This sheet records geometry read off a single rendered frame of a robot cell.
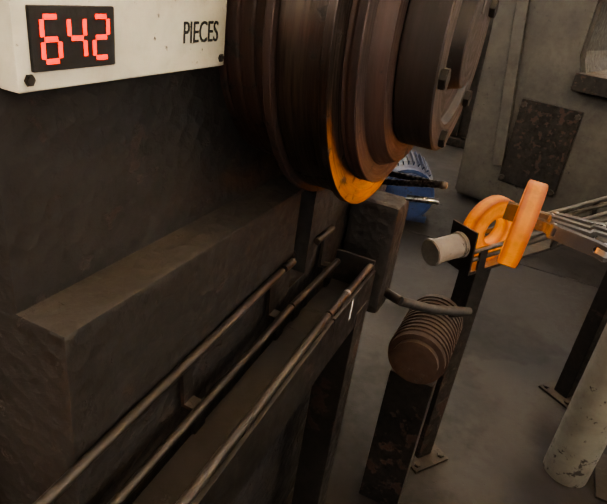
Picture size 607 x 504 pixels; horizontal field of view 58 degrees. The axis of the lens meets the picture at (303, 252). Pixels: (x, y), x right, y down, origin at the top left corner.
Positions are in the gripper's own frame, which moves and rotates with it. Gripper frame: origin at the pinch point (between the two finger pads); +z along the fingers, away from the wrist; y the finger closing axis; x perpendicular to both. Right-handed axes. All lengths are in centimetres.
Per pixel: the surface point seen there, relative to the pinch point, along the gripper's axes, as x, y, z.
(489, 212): -8.9, 21.8, 6.7
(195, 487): -17, -64, 21
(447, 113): 16.8, -19.7, 14.7
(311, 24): 26, -45, 25
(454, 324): -33.7, 13.8, 5.1
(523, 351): -83, 98, -20
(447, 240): -15.3, 14.6, 12.5
